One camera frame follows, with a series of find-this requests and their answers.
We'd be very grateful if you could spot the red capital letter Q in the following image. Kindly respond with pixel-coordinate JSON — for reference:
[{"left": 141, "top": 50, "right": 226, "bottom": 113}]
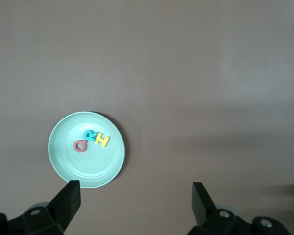
[{"left": 73, "top": 139, "right": 88, "bottom": 154}]

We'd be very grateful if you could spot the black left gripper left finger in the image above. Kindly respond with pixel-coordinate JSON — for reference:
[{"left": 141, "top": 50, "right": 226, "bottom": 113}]
[{"left": 0, "top": 180, "right": 82, "bottom": 235}]

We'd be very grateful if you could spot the yellow capital letter H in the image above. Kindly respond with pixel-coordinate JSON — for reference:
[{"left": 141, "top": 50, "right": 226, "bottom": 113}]
[{"left": 94, "top": 133, "right": 110, "bottom": 148}]

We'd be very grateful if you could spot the teal capital letter R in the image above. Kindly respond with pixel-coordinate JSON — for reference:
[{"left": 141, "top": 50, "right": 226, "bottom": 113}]
[{"left": 84, "top": 129, "right": 98, "bottom": 142}]

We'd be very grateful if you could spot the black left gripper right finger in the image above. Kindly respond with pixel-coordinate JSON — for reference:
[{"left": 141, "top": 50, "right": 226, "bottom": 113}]
[{"left": 187, "top": 182, "right": 291, "bottom": 235}]

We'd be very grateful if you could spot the pale green plate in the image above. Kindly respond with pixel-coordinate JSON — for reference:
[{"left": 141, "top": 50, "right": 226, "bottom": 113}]
[{"left": 48, "top": 111, "right": 126, "bottom": 189}]

